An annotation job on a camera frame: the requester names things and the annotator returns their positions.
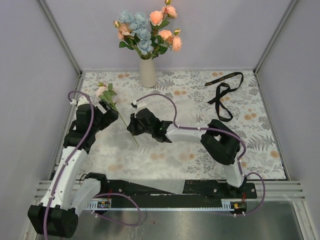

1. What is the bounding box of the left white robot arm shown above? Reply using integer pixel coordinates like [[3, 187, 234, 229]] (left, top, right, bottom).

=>
[[27, 100, 119, 239]]

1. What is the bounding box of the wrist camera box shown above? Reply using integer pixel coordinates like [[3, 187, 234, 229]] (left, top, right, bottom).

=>
[[70, 96, 89, 108], [131, 100, 147, 111]]

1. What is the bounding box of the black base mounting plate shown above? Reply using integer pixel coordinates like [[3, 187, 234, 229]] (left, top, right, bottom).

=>
[[100, 180, 257, 202]]

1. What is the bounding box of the aluminium frame rail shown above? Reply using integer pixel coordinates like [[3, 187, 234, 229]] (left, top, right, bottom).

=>
[[36, 0, 83, 181]]

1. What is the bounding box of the floral patterned table mat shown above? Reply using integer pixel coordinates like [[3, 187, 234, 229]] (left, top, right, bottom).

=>
[[76, 71, 286, 192]]

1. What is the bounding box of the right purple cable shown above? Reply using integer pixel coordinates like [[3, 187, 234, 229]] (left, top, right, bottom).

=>
[[129, 93, 266, 217]]

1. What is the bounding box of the black ribbon with gold lettering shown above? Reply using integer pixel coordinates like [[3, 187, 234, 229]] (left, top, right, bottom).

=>
[[204, 71, 244, 123]]

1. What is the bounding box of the blue hydrangea stem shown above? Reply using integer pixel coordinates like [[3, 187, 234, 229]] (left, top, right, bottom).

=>
[[117, 10, 153, 60]]

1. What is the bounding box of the white slotted cable duct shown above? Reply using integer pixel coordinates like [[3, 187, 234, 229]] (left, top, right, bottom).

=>
[[84, 195, 247, 212]]

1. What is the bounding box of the beige ceramic vase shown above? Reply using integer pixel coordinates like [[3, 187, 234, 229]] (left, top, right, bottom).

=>
[[139, 58, 157, 88]]

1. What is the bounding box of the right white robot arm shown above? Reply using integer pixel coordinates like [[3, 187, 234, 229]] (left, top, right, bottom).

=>
[[127, 108, 247, 198]]

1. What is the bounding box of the white wrapping paper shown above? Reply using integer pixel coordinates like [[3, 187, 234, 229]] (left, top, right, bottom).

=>
[[58, 84, 193, 195]]

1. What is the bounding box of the pale pink rose stem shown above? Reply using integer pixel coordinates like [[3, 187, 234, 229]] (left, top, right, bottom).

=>
[[95, 81, 128, 131]]

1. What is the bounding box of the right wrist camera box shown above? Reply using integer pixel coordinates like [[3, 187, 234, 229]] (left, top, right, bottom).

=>
[[131, 100, 147, 111]]

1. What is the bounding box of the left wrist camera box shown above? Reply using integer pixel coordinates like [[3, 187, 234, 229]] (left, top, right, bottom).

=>
[[70, 96, 89, 108]]

